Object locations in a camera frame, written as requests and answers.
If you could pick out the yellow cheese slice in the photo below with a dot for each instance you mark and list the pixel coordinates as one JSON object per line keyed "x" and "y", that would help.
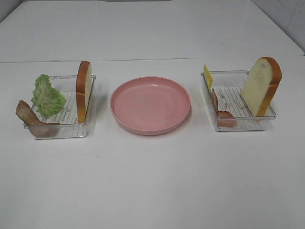
{"x": 208, "y": 78}

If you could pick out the bacon strip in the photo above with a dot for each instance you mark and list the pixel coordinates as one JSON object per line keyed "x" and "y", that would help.
{"x": 224, "y": 118}
{"x": 31, "y": 119}

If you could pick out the bread slice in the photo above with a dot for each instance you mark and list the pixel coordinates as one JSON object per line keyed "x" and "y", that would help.
{"x": 83, "y": 89}
{"x": 261, "y": 85}

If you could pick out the green lettuce leaf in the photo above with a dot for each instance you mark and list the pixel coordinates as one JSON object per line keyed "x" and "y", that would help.
{"x": 47, "y": 99}

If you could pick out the pink round plate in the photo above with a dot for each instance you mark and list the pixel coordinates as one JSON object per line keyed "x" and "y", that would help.
{"x": 150, "y": 105}

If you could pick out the clear right plastic tray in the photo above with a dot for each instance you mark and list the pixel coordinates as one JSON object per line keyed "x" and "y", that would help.
{"x": 227, "y": 86}

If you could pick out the clear plastic tray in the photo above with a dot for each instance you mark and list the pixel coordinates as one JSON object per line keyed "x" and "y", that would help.
{"x": 227, "y": 86}
{"x": 65, "y": 124}

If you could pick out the clear left plastic tray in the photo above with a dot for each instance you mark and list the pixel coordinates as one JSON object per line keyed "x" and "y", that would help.
{"x": 65, "y": 124}

